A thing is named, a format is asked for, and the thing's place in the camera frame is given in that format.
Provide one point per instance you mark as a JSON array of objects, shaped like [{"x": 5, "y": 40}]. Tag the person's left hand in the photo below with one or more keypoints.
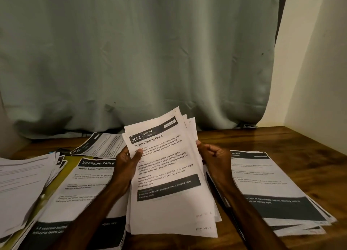
[{"x": 126, "y": 168}]

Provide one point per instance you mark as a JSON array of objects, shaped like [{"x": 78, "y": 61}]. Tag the person's right hand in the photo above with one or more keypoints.
[{"x": 217, "y": 163}]

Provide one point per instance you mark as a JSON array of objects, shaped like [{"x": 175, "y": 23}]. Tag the single sheet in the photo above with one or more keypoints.
[{"x": 100, "y": 144}]

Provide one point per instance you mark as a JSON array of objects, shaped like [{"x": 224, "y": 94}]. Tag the Wipe Wall Tiles paper stack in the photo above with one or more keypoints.
[{"x": 276, "y": 190}]

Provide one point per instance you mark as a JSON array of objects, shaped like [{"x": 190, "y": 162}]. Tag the wash baby bottle paper stack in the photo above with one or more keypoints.
[{"x": 58, "y": 163}]

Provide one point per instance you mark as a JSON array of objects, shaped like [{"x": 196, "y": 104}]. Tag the yellow patterned folder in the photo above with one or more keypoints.
[{"x": 40, "y": 195}]

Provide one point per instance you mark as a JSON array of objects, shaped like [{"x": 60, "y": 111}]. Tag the person's right forearm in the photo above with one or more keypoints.
[{"x": 252, "y": 220}]

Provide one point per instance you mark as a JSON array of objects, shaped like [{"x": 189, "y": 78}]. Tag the person's left forearm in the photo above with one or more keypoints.
[{"x": 89, "y": 220}]

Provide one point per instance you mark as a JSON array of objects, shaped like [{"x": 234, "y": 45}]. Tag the pale green curtain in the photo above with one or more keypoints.
[{"x": 135, "y": 52}]

